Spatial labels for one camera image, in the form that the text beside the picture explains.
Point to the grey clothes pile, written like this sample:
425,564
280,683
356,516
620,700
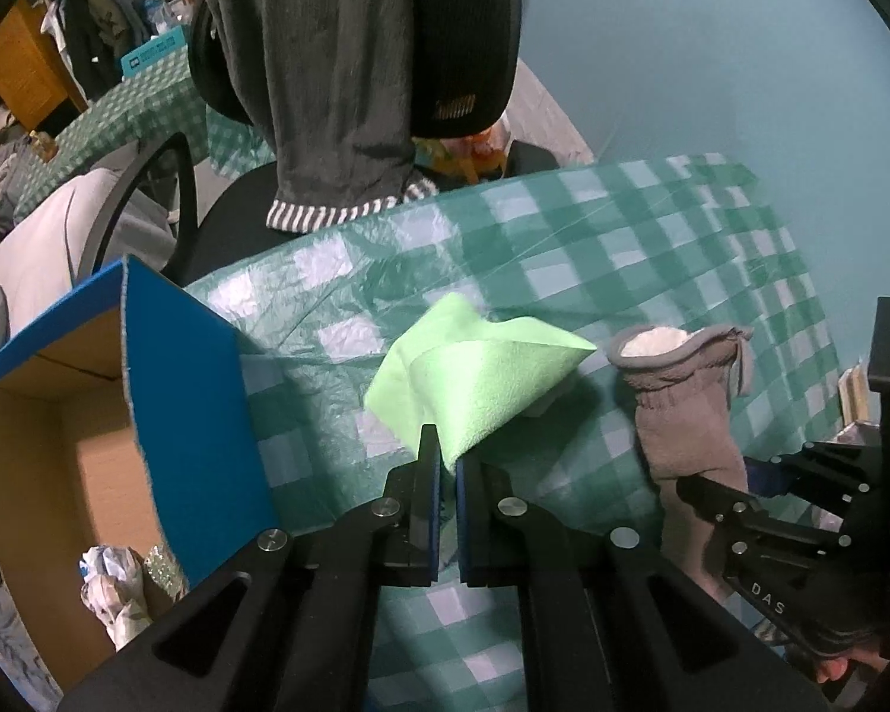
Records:
11,178

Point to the dark grey striped-cuff pants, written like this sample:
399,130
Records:
326,89

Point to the dark hanging coats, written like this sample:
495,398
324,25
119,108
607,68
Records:
100,22

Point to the person's right hand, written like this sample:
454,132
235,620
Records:
831,671

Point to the black office chair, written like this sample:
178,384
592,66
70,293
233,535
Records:
460,30

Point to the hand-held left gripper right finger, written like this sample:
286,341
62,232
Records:
462,534

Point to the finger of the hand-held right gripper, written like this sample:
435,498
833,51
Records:
768,478
742,526

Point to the wooden louvred wardrobe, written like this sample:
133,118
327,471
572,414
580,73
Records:
22,67

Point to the light grey bed sheet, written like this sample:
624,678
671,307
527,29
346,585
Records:
44,252

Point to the light green cloth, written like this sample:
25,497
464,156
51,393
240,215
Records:
475,378

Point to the beige wooden post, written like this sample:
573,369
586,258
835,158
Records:
854,400

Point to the green checked tablecloth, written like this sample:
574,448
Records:
119,111
564,252

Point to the blue cardboard box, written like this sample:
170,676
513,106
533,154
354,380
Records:
185,400

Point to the orange plastic bag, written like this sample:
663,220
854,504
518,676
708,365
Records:
463,152

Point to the white patterned sock bundle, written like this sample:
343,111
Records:
107,567
126,619

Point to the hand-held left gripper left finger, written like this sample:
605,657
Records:
434,526

